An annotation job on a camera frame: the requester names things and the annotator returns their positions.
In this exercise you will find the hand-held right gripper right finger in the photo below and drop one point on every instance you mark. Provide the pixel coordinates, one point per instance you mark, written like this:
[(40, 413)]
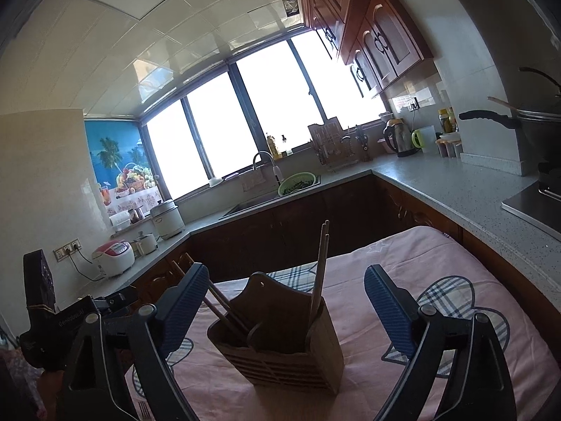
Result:
[(390, 311)]

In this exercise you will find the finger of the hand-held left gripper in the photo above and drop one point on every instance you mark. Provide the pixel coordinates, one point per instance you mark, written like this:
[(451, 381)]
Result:
[(118, 300)]

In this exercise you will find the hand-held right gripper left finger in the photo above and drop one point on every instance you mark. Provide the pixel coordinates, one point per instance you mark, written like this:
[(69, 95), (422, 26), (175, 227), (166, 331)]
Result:
[(184, 307)]

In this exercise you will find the wooden chopstick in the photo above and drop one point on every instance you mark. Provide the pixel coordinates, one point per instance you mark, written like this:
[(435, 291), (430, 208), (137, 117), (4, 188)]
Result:
[(223, 318), (317, 267), (223, 296), (323, 258)]

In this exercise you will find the wooden utensil holder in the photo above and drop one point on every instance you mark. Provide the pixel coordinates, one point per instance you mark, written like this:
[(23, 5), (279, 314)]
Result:
[(285, 368)]

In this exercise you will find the pink and white rice cooker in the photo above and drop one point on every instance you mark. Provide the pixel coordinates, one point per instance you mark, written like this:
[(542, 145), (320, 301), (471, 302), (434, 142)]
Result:
[(114, 258)]

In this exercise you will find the pink floral cloth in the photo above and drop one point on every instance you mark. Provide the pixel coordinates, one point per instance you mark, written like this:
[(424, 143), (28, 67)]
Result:
[(19, 386)]

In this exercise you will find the pink heart print tablecloth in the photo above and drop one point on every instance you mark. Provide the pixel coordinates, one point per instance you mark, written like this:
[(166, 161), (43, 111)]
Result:
[(394, 250)]

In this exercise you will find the small white cooker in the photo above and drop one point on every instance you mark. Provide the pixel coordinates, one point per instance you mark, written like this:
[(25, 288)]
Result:
[(145, 244)]

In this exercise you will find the paper towel roll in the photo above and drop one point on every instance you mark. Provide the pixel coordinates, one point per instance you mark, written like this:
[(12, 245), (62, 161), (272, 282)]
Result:
[(119, 219)]

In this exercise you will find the large white rice cooker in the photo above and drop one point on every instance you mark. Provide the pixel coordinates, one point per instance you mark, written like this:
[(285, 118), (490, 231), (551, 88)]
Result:
[(168, 221)]

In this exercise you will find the wooden lower cabinets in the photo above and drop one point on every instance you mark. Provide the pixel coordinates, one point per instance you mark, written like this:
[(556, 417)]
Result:
[(307, 228)]

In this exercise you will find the wooden cabinets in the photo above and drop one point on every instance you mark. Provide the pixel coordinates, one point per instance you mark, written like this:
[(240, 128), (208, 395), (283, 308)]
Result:
[(385, 44), (307, 228)]

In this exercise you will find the kitchen sink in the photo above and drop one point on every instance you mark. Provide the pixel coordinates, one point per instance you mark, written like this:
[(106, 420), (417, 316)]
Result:
[(254, 206)]

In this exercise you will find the pink dish cloth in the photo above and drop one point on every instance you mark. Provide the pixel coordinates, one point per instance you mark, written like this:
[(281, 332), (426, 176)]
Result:
[(253, 184)]

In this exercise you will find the grey kitchen countertop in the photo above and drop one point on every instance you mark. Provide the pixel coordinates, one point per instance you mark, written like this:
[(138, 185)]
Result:
[(460, 188)]

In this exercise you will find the green colander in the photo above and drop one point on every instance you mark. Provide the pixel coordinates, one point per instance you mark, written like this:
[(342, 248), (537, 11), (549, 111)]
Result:
[(298, 182)]

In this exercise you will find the sink faucet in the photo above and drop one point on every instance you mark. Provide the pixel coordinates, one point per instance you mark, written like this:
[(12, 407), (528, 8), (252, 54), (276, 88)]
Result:
[(275, 173)]

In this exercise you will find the knife block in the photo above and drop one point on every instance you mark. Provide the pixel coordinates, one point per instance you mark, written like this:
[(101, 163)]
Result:
[(363, 144)]

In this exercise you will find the electric kettle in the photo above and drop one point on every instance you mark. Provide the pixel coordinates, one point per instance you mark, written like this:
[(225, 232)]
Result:
[(399, 140)]

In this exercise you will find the green and white jug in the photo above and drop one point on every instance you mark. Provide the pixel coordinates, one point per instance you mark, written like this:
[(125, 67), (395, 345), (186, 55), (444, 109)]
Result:
[(423, 140)]

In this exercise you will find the seasoning jar set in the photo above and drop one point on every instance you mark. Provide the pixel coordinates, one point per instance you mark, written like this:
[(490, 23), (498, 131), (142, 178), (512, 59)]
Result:
[(449, 147)]

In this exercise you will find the gas stove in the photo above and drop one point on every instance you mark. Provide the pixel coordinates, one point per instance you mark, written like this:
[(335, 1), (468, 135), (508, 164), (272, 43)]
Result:
[(534, 210)]

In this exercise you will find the dish rack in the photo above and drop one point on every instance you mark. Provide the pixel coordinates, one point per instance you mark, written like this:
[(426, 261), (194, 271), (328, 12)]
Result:
[(331, 144)]

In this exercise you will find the yellow bottle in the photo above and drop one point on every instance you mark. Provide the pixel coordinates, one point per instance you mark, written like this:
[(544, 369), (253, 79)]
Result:
[(272, 147)]

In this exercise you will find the condiment bottles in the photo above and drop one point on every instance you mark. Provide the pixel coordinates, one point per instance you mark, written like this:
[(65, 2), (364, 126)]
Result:
[(448, 122)]

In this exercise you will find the kitchen window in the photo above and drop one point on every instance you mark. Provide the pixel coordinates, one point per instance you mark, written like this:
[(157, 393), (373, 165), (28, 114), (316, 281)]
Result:
[(271, 96)]

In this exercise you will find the black wok with lid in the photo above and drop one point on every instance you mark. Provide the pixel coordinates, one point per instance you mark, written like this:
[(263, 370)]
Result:
[(539, 136)]

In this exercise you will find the wooden upper cabinets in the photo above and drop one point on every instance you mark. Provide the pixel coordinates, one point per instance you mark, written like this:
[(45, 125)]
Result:
[(385, 44)]

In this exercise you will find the wall power socket strip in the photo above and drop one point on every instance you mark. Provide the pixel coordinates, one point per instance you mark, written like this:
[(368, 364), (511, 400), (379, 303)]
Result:
[(68, 248)]

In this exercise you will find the tropical fruit wall poster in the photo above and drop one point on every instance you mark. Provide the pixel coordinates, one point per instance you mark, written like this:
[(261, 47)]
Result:
[(114, 162)]

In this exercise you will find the small wall socket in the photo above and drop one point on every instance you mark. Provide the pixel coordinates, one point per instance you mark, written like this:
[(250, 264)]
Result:
[(412, 103)]

